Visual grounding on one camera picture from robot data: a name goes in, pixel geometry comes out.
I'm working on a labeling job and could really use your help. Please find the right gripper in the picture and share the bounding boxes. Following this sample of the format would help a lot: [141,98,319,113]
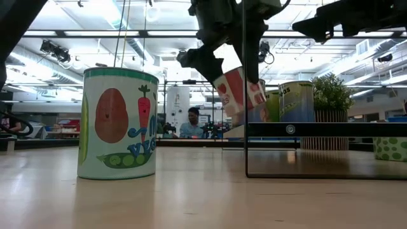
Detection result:
[292,0,383,44]

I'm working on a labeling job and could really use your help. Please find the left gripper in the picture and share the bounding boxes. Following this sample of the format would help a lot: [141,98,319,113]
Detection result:
[188,0,282,86]

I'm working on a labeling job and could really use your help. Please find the red white tomato can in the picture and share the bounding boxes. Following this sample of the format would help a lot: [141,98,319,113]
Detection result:
[212,66,268,118]

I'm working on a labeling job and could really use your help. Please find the yellowish labelled can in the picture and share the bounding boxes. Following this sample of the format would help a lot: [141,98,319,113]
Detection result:
[231,111,249,128]

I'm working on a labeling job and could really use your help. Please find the green orange labelled can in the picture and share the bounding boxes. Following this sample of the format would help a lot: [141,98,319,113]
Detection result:
[247,78,281,123]

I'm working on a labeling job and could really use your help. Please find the yellow-green blue peas can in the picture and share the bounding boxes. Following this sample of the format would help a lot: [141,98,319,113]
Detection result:
[278,80,315,123]

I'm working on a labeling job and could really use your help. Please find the green polka dot can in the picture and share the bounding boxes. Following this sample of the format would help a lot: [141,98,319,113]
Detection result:
[373,136,407,163]

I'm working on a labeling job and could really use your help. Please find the white cylindrical tank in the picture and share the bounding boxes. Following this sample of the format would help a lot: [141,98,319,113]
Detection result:
[165,85,191,138]

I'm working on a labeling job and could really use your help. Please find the potted green plant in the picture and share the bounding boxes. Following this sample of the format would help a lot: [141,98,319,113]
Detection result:
[300,73,355,151]

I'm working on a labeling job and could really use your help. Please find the person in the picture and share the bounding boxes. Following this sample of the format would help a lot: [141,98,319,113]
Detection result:
[179,106,207,139]

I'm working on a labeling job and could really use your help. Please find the mixed vegetables can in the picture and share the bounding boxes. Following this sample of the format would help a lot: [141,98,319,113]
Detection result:
[76,66,160,181]

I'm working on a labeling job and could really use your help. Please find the black rig crossbeam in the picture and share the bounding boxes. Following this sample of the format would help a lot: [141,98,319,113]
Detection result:
[21,29,407,39]

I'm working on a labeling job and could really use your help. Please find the red storage bins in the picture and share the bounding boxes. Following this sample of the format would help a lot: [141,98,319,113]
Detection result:
[57,118,81,134]

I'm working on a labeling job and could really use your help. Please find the black spotlight cluster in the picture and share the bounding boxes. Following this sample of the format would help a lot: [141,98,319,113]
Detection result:
[39,39,71,64]

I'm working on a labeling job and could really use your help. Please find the black hanging camera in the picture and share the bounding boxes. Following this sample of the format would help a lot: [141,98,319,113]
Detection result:
[258,40,276,64]

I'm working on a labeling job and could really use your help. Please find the thin black metal frame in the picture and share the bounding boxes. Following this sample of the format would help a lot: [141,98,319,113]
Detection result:
[163,79,225,141]

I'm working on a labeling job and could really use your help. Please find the black table rig frame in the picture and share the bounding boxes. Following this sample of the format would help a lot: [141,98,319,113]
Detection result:
[0,137,301,151]

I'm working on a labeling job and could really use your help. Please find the wooden shelf black frame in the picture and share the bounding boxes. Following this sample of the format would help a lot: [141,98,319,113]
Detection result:
[222,0,407,181]

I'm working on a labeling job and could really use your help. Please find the yellowish hanging cable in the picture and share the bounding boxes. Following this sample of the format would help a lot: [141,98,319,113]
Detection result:
[120,0,132,69]

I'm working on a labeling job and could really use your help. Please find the dark hanging cable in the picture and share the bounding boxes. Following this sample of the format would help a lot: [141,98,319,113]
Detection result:
[113,0,127,68]

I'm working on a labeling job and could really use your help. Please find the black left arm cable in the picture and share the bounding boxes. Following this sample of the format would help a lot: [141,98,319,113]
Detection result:
[0,109,34,138]

